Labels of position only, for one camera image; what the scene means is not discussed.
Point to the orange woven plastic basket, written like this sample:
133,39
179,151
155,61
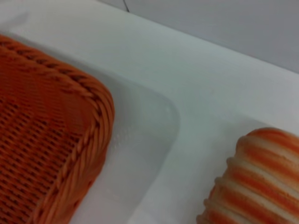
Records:
42,130

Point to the orange striped bread loaf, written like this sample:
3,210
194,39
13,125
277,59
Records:
257,179

